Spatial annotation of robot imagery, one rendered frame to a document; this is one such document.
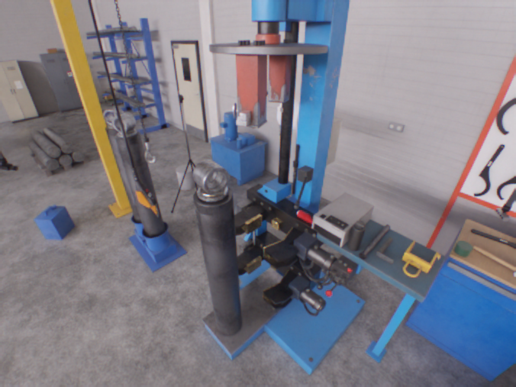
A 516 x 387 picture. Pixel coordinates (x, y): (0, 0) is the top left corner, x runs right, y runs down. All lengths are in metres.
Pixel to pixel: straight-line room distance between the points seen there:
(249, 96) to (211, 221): 0.65
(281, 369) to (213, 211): 1.51
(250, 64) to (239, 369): 2.14
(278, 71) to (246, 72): 0.38
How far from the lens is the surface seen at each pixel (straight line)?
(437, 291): 2.44
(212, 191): 1.28
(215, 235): 1.41
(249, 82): 1.18
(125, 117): 2.39
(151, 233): 2.90
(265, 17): 1.32
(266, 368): 2.37
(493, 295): 2.32
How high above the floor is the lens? 2.22
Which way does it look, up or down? 33 degrees down
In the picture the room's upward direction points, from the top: straight up
